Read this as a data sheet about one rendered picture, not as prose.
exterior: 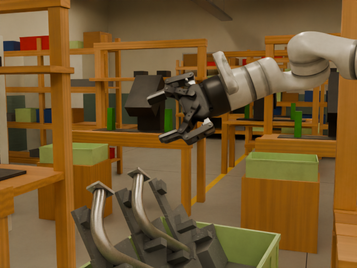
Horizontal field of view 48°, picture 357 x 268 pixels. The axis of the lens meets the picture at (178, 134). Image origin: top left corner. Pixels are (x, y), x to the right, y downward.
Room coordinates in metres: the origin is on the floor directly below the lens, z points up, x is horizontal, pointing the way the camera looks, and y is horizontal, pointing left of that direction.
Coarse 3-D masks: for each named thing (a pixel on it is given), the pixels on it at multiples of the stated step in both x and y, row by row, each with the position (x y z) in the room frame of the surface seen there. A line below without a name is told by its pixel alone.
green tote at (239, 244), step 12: (168, 228) 1.35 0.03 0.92; (216, 228) 1.28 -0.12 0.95; (228, 228) 1.26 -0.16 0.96; (240, 228) 1.25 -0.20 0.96; (132, 240) 1.18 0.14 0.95; (228, 240) 1.26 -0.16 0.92; (240, 240) 1.25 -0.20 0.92; (252, 240) 1.23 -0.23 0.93; (264, 240) 1.21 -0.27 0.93; (276, 240) 1.15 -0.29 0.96; (228, 252) 1.26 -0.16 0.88; (240, 252) 1.25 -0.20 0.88; (252, 252) 1.23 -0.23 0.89; (264, 252) 1.21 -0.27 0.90; (276, 252) 1.16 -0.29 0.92; (84, 264) 0.99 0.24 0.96; (252, 264) 1.23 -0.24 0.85; (264, 264) 1.00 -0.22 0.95; (276, 264) 1.16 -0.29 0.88
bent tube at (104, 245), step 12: (96, 192) 0.92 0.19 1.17; (108, 192) 0.94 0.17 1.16; (96, 204) 0.89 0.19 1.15; (96, 216) 0.87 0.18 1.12; (96, 228) 0.85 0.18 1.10; (96, 240) 0.84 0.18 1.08; (108, 240) 0.85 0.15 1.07; (108, 252) 0.84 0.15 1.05; (120, 252) 0.87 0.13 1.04; (120, 264) 0.86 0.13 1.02; (132, 264) 0.88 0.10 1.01; (144, 264) 0.91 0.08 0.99
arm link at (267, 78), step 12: (264, 60) 0.76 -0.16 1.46; (252, 72) 0.75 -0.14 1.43; (264, 72) 0.75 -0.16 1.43; (276, 72) 0.75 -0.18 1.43; (288, 72) 0.80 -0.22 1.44; (324, 72) 0.75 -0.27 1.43; (264, 84) 0.75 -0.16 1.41; (276, 84) 0.75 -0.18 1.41; (288, 84) 0.76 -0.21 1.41; (300, 84) 0.76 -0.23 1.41; (312, 84) 0.76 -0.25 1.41; (264, 96) 0.77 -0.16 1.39
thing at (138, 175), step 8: (136, 168) 1.07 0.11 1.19; (136, 176) 1.07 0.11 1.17; (144, 176) 1.09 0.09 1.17; (136, 184) 1.05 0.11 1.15; (136, 192) 1.03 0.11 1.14; (136, 200) 1.01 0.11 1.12; (136, 208) 1.00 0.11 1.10; (136, 216) 1.00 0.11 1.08; (144, 216) 1.00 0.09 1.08; (144, 224) 0.99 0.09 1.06; (144, 232) 1.00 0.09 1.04; (152, 232) 1.00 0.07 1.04; (160, 232) 1.02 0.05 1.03; (168, 240) 1.04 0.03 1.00; (176, 240) 1.07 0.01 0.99; (176, 248) 1.06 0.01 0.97; (184, 248) 1.08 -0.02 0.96
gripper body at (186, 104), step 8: (208, 80) 0.76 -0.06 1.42; (216, 80) 0.76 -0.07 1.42; (192, 88) 0.79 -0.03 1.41; (200, 88) 0.79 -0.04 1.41; (208, 88) 0.75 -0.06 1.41; (216, 88) 0.75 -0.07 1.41; (184, 96) 0.79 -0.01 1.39; (200, 96) 0.78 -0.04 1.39; (208, 96) 0.75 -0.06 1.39; (216, 96) 0.74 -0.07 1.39; (224, 96) 0.74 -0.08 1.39; (184, 104) 0.77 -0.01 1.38; (200, 104) 0.77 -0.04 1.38; (208, 104) 0.76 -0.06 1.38; (216, 104) 0.75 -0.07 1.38; (224, 104) 0.75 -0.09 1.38; (184, 112) 0.77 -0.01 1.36; (200, 112) 0.76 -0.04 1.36; (208, 112) 0.75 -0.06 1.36; (216, 112) 0.76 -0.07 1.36; (224, 112) 0.77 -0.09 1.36; (200, 120) 0.77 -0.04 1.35
